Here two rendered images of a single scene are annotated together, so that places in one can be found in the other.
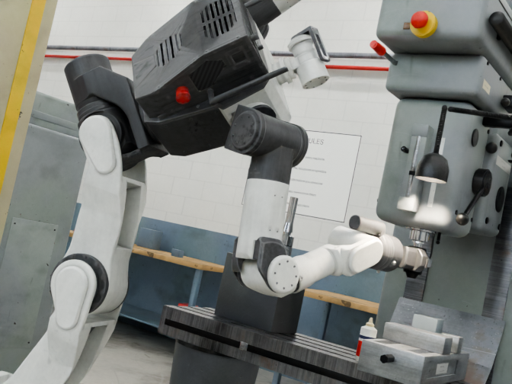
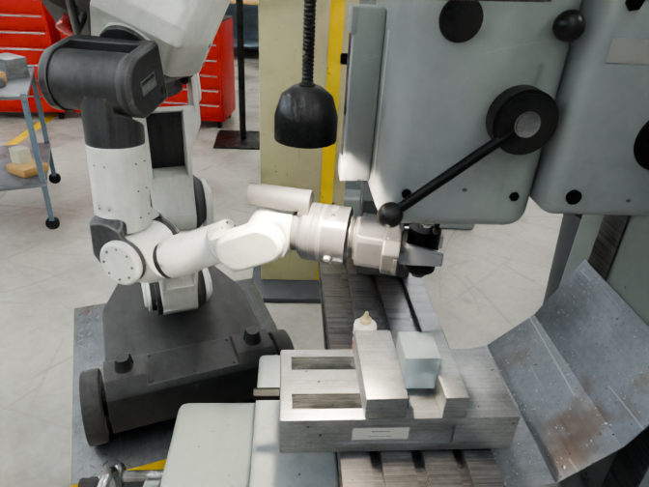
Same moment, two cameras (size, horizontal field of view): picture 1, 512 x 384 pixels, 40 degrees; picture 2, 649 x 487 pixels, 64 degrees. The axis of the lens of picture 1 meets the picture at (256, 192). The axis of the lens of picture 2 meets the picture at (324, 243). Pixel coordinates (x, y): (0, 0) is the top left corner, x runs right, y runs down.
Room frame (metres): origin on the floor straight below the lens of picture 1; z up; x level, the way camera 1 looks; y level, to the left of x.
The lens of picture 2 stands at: (1.23, -0.85, 1.60)
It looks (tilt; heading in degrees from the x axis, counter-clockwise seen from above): 29 degrees down; 51
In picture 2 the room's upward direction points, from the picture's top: 3 degrees clockwise
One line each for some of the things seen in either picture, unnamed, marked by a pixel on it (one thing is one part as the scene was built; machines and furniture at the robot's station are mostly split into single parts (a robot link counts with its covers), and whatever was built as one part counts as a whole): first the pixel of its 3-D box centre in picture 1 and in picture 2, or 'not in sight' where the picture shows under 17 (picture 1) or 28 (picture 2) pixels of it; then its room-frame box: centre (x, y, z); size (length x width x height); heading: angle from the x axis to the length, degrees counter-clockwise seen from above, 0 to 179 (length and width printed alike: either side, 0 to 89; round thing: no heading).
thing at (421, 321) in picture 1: (427, 328); (415, 359); (1.72, -0.48, 1.07); 0.06 x 0.05 x 0.06; 56
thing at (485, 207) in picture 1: (456, 181); (600, 87); (1.92, -0.54, 1.47); 0.24 x 0.19 x 0.26; 56
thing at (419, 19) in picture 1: (420, 20); not in sight; (1.55, -0.28, 1.76); 0.04 x 0.03 x 0.04; 56
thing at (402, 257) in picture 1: (392, 255); (360, 240); (1.70, -0.36, 1.23); 0.13 x 0.12 x 0.10; 41
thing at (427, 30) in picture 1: (424, 24); not in sight; (1.57, -0.30, 1.76); 0.06 x 0.02 x 0.06; 56
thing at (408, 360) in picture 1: (417, 352); (392, 387); (1.70, -0.46, 1.01); 0.35 x 0.15 x 0.11; 146
